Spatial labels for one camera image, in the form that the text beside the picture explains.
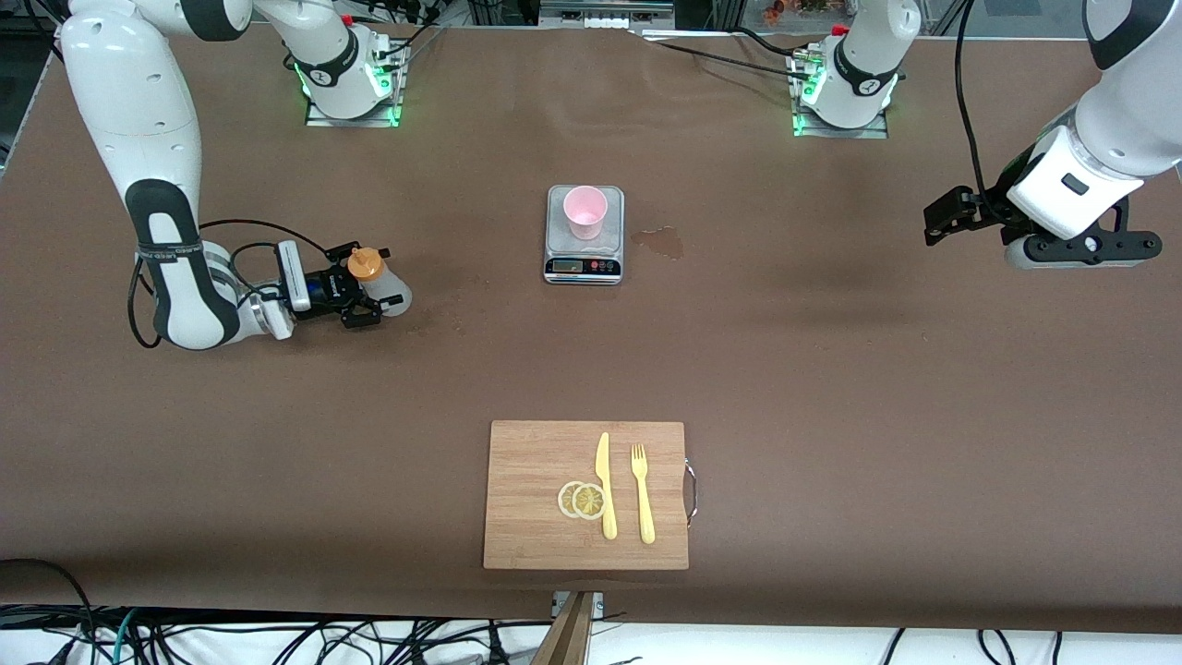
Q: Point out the silver digital kitchen scale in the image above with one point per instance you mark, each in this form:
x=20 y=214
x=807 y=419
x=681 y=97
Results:
x=584 y=266

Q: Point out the yellow plastic fork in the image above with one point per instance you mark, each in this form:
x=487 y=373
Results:
x=643 y=499

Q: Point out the wooden cutting board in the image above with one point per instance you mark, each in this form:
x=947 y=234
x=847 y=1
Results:
x=536 y=499

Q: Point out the translucent sauce bottle orange cap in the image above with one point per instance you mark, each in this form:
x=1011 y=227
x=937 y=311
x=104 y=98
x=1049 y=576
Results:
x=367 y=266

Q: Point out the lemon slice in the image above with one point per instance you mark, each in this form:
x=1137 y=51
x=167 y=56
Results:
x=564 y=500
x=589 y=501

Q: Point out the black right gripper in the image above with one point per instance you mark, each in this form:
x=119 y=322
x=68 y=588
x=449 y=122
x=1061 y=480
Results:
x=325 y=287

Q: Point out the yellow plastic knife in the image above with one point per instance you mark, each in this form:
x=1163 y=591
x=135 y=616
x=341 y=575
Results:
x=606 y=489

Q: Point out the pink plastic cup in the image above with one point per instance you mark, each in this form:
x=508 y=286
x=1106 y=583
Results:
x=585 y=211

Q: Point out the white power strip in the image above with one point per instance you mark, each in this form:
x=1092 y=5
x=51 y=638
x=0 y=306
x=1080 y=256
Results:
x=605 y=17

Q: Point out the wooden beam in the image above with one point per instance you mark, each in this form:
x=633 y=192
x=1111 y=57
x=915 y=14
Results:
x=571 y=637

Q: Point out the small metal bracket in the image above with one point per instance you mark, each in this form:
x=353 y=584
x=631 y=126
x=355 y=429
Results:
x=597 y=603

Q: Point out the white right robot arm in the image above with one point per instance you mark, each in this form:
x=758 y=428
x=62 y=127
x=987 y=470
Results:
x=138 y=111

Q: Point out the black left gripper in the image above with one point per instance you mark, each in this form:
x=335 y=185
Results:
x=990 y=205

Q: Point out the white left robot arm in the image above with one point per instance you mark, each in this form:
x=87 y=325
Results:
x=1127 y=120

